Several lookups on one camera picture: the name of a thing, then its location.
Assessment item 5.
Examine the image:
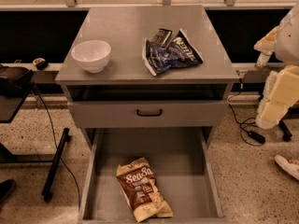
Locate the dark snack bar packet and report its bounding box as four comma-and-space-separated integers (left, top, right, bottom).
151, 28, 172, 48

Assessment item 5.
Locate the blue chip bag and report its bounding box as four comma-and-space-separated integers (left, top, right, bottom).
142, 29, 204, 76

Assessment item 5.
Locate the black shoe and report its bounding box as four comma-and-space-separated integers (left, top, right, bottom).
0, 179, 16, 206

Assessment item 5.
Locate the black cable left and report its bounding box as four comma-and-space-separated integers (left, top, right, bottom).
32, 84, 82, 210

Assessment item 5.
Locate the grey top drawer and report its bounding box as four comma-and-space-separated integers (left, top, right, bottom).
68, 92, 227, 128

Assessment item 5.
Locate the white red sneaker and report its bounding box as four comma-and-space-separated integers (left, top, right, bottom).
275, 155, 299, 180

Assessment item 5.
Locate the white ceramic bowl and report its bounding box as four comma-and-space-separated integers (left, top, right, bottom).
71, 40, 111, 73

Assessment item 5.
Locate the clear plastic bottle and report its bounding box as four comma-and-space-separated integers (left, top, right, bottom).
255, 51, 272, 70

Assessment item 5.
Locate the black bag on table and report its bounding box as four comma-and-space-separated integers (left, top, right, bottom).
0, 64, 34, 97

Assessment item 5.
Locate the small tape measure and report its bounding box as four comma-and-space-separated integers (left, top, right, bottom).
33, 58, 49, 70

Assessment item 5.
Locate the black side table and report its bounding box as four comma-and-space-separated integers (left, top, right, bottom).
0, 81, 72, 203

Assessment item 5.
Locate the black drawer handle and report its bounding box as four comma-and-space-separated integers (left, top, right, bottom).
136, 109, 163, 118

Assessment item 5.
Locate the grey drawer cabinet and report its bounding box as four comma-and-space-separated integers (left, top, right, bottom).
56, 6, 237, 145

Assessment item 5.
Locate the open grey middle drawer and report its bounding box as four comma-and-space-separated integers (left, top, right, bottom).
78, 128, 227, 224

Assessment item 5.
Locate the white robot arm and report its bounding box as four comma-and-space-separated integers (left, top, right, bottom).
254, 4, 299, 129

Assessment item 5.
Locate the brown sea salt chip bag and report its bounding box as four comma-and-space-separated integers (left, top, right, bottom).
116, 158, 173, 222

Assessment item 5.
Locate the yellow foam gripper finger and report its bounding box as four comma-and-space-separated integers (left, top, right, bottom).
254, 26, 278, 54
255, 65, 299, 129

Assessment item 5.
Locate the black power adapter with cable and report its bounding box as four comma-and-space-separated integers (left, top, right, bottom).
227, 77, 267, 147

